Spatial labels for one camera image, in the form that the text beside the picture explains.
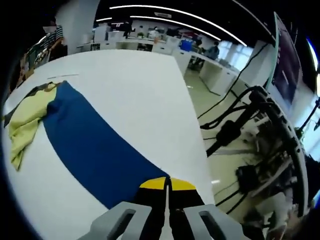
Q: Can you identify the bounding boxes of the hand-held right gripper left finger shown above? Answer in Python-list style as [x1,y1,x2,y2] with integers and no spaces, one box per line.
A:
[82,176,168,240]

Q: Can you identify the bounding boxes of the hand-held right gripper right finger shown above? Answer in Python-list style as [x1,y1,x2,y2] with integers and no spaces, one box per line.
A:
[167,176,248,240]

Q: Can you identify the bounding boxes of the yellow blue grey garment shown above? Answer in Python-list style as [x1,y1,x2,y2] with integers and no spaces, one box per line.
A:
[2,79,171,211]

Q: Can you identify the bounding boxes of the row of white cabinets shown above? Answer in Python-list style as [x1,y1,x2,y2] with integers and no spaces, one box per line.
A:
[76,37,241,96]

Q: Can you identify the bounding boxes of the large display screen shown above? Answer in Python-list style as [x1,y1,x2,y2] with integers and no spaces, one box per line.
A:
[264,11,305,106]

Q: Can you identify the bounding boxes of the blue storage box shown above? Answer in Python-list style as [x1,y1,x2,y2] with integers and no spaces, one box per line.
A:
[178,38,195,53]

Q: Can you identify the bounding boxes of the brown cardboard box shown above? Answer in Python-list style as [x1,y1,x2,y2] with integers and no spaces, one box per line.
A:
[17,56,35,85]

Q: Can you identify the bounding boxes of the tall white storage box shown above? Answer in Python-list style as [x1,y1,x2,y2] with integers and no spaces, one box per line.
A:
[94,24,111,42]

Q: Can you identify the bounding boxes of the ceiling light strips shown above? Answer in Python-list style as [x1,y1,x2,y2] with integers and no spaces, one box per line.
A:
[96,4,248,47]

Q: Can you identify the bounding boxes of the black equipment rig with cables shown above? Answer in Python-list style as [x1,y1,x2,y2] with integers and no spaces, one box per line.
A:
[199,84,310,219]

